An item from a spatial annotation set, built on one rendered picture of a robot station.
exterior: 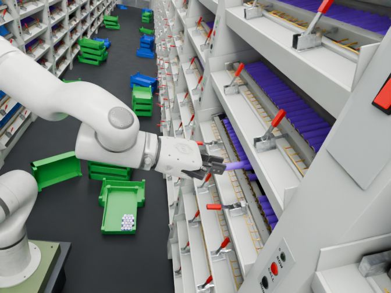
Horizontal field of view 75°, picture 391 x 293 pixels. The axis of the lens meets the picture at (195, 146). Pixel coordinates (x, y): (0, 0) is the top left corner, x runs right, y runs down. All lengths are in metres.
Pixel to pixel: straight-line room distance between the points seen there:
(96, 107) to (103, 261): 1.27
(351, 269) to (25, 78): 0.62
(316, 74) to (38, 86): 0.50
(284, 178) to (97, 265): 1.34
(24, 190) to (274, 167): 0.80
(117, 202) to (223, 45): 1.29
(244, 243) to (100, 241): 1.23
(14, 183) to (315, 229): 0.88
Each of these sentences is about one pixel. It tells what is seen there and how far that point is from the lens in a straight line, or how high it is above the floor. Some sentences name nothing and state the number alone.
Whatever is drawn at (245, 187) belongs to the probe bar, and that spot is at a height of 1.00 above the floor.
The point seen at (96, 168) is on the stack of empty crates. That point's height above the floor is 0.11.
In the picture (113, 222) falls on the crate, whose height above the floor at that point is 0.02.
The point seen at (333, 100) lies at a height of 1.33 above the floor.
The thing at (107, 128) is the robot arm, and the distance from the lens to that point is 0.47.
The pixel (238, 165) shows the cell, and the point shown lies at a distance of 0.64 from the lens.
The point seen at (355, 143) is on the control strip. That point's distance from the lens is 0.32.
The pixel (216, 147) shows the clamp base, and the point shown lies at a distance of 0.84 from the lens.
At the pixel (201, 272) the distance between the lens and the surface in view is 1.01.
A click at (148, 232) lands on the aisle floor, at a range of 1.76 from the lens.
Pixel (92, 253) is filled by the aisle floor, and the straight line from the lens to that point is 1.70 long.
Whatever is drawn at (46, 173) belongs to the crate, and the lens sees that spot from 2.09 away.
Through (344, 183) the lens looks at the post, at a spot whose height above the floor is 1.26.
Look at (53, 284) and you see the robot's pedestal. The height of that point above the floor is 0.28.
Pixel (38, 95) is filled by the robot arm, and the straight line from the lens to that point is 0.59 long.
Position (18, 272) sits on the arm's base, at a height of 0.37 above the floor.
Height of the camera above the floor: 1.43
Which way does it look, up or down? 34 degrees down
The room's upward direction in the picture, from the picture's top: 13 degrees clockwise
